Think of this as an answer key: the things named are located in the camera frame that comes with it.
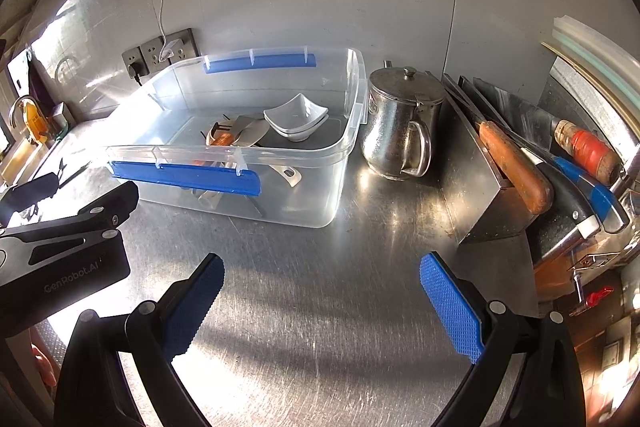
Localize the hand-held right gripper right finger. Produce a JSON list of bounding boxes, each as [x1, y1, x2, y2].
[[419, 252, 587, 427]]

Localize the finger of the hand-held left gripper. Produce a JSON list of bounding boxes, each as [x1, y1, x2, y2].
[[0, 180, 140, 265], [0, 172, 61, 224]]

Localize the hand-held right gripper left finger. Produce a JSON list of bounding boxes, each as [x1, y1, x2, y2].
[[52, 252, 226, 427]]

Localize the clear plastic container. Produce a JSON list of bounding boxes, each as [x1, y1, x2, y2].
[[105, 47, 369, 229]]

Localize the person's left hand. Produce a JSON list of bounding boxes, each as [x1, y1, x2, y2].
[[30, 341, 58, 386]]

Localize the steel faucet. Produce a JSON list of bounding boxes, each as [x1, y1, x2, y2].
[[12, 95, 52, 144]]

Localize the purple hanging cloth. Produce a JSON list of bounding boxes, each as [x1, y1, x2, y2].
[[27, 51, 52, 108]]

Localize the steel knife holder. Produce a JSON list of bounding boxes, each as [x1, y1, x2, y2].
[[439, 73, 540, 246]]

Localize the red plastic clip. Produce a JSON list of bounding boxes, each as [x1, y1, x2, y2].
[[584, 286, 615, 309]]

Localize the steel teapot with lid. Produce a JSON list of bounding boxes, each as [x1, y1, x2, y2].
[[360, 66, 446, 180]]

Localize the white square bowl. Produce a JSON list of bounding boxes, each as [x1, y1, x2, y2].
[[263, 93, 329, 132], [270, 112, 330, 143]]

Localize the stack of pale cutting boards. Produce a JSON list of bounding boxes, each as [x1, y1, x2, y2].
[[541, 14, 640, 148]]

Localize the knife with wooden handle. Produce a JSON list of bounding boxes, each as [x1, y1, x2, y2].
[[472, 119, 555, 215]]

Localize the steel utensil with holed handle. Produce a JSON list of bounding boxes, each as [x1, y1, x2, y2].
[[269, 164, 304, 188]]

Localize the grey wall outlet panel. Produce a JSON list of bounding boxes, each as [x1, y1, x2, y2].
[[122, 28, 196, 76]]

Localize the knife with black blue handle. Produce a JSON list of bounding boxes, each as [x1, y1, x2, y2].
[[524, 151, 632, 254]]

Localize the cleaver with red wrapped handle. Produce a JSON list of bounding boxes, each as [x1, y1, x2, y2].
[[500, 97, 622, 186]]

